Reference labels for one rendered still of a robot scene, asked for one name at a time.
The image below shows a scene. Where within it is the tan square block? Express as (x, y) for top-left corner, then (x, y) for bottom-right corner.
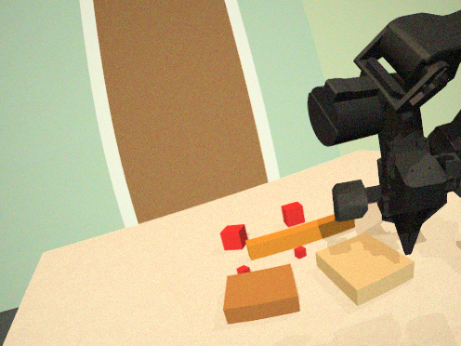
(315, 233), (415, 306)

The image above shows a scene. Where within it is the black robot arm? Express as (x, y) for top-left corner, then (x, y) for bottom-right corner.
(308, 9), (461, 213)

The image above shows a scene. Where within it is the orange square block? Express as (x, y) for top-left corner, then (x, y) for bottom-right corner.
(223, 263), (300, 325)

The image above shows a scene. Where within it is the orange long bar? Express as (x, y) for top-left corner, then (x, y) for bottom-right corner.
(245, 214), (355, 260)

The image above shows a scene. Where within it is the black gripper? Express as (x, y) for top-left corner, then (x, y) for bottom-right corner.
(332, 126), (436, 255)

